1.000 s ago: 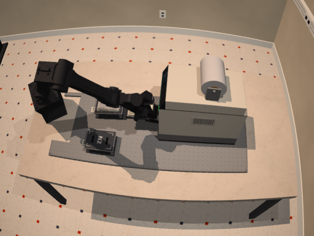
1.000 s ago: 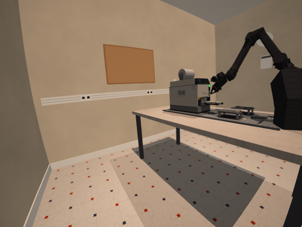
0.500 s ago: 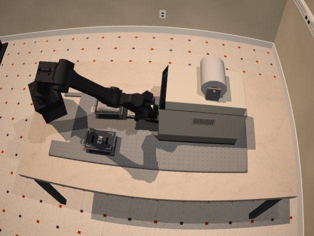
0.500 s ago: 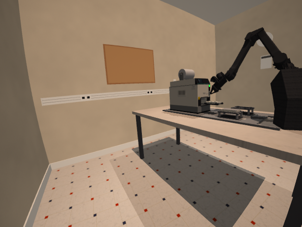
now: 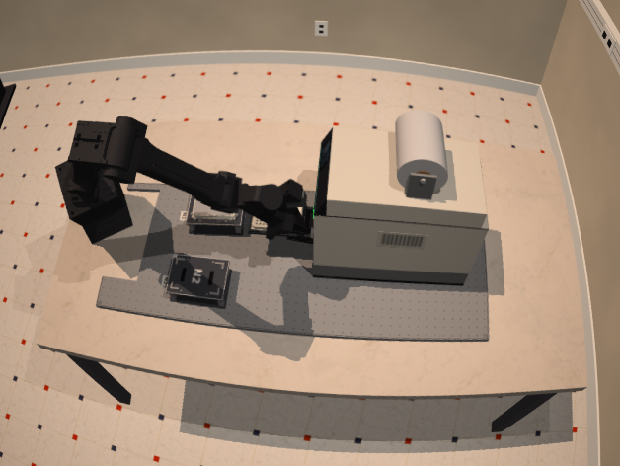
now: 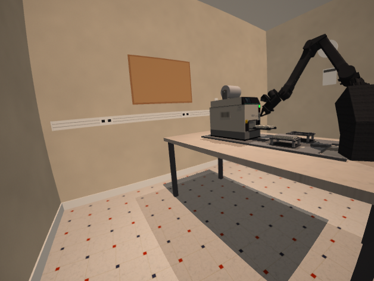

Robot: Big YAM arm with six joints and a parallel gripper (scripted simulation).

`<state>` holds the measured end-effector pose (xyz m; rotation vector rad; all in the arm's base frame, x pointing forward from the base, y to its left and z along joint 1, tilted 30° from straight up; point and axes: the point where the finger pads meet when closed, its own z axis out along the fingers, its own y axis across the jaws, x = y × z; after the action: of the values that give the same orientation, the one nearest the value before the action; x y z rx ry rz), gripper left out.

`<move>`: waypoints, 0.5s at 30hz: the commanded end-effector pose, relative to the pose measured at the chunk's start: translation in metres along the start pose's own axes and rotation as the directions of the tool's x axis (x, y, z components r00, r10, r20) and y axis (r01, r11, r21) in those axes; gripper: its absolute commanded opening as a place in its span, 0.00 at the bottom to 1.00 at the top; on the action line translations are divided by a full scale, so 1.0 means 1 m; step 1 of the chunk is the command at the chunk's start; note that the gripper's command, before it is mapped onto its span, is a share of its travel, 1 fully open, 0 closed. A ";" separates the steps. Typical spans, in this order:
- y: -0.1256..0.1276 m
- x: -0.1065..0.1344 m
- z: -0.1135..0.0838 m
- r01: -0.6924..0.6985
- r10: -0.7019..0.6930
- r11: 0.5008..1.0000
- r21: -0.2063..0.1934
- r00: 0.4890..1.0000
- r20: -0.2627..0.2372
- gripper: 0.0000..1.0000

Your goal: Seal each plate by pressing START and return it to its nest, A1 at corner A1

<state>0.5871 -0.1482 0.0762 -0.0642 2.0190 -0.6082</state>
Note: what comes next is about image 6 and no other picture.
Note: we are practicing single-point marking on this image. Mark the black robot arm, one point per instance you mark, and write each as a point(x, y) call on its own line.
point(347, 73)

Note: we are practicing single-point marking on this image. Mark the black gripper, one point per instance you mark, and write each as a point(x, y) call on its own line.
point(267, 110)

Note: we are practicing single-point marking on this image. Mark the beige cylinder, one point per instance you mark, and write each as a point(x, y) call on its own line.
point(232, 92)

